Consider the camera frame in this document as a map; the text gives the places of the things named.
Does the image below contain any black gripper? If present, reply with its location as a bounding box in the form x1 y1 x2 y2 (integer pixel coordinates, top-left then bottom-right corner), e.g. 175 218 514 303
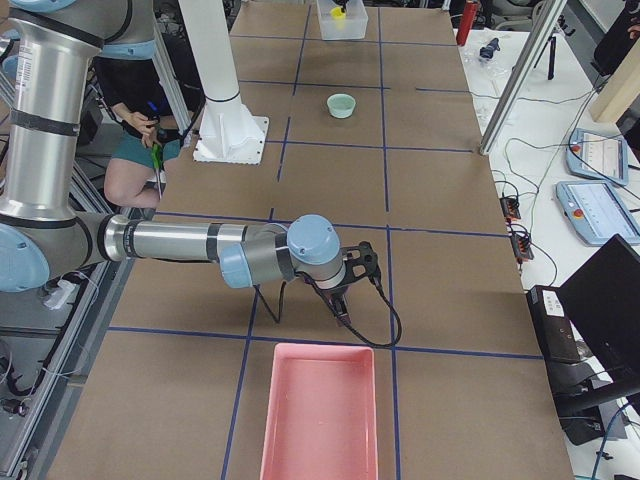
333 0 349 13
319 280 351 323

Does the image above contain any yellow plastic cup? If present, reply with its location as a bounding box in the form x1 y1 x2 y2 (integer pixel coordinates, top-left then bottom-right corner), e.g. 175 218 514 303
330 6 346 20

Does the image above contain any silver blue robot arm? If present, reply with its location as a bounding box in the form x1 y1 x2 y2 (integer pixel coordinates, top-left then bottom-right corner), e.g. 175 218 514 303
1 1 355 322

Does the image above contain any clear plastic box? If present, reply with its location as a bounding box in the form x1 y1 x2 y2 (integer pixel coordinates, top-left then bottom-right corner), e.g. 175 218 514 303
316 0 368 40

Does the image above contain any black computer box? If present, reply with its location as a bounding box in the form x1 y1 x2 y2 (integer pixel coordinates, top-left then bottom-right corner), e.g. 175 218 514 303
526 285 580 364

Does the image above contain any mint green bowl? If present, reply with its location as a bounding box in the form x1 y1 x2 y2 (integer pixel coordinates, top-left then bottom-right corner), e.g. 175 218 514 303
326 93 356 119

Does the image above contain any pink plastic bin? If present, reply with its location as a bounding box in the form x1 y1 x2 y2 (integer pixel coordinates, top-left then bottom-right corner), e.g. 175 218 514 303
260 343 379 479

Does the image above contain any red cylinder bottle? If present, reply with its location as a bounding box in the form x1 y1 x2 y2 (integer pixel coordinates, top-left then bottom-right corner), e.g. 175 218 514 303
456 0 479 47

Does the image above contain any dark blue handheld tool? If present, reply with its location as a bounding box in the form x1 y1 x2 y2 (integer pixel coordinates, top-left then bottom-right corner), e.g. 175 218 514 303
479 37 500 61

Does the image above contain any near orange black connector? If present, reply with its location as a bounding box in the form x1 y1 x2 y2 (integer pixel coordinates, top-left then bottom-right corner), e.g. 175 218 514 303
510 232 534 263

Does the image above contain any orange black connector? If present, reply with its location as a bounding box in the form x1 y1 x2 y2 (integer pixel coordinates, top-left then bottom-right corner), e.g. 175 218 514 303
500 196 521 222
510 232 534 263

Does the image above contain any far orange black connector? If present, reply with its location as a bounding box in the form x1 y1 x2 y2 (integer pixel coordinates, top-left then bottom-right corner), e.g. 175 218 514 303
500 196 521 222

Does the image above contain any black small tripod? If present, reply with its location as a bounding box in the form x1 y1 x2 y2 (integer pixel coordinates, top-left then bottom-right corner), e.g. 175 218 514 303
534 36 557 80

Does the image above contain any seated person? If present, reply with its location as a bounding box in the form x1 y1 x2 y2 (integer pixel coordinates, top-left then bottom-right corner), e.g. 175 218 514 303
94 57 180 209

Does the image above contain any black monitor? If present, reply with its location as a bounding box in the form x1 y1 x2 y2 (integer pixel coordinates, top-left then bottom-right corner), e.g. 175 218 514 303
554 233 640 381

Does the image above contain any near teach pendant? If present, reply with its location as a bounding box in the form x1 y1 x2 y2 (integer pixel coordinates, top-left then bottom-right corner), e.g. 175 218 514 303
555 180 639 246

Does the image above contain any teach pendant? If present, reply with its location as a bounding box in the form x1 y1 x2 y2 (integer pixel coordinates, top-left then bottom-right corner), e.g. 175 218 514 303
555 180 639 246
566 128 629 187

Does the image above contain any white power strip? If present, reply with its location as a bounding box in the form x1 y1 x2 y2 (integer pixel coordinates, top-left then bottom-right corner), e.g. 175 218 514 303
43 279 76 310

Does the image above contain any wooden board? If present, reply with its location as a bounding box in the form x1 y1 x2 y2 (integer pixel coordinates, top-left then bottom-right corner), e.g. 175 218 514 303
590 42 639 123

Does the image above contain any far teach pendant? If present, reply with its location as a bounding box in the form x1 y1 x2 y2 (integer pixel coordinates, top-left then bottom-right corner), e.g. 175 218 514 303
566 128 629 187

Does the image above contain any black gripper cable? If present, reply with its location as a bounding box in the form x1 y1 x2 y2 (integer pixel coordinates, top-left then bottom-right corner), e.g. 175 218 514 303
299 272 402 347

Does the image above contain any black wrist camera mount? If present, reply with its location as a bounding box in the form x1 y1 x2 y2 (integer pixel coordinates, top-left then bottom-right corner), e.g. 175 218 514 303
340 241 382 289

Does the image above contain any white camera stand column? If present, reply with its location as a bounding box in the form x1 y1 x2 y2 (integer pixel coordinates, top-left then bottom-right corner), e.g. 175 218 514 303
179 0 269 165

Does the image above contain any aluminium frame post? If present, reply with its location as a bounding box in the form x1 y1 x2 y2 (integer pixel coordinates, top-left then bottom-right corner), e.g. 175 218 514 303
479 0 567 155

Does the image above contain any green handled grabber tool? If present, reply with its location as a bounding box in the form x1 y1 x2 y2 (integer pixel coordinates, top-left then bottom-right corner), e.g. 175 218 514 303
151 143 163 198

